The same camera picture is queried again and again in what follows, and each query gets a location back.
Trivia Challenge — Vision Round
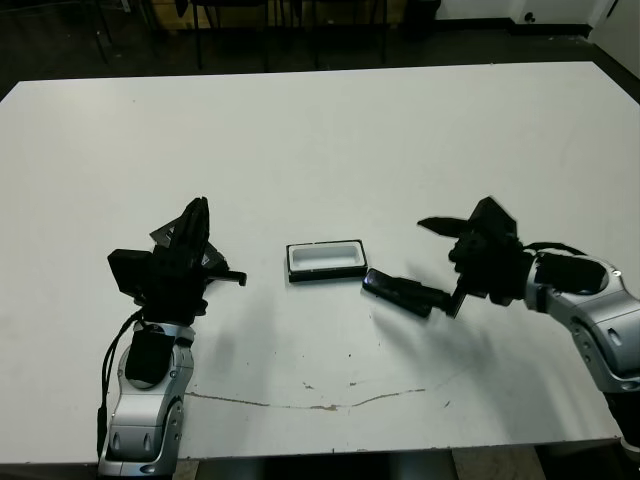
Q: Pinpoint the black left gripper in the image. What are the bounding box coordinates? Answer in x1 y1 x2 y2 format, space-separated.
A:
134 197 248 325

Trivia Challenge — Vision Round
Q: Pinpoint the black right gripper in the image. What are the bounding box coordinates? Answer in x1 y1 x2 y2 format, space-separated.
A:
392 215 532 319

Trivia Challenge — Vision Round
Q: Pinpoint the black box with white insert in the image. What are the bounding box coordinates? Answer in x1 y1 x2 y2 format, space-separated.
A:
285 238 370 285

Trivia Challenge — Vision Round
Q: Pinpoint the black trash bin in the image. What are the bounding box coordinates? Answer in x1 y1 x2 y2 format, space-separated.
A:
403 0 442 42

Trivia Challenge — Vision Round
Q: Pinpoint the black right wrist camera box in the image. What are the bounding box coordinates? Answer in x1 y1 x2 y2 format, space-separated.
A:
467 195 519 240

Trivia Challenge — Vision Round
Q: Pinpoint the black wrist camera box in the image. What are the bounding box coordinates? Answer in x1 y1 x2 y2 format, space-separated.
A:
467 195 519 240
106 248 154 299

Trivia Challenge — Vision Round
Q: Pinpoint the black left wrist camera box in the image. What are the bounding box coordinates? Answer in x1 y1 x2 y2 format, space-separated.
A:
106 248 154 299

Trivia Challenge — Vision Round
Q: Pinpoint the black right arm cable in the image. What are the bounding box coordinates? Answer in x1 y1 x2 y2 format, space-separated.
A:
523 241 586 257

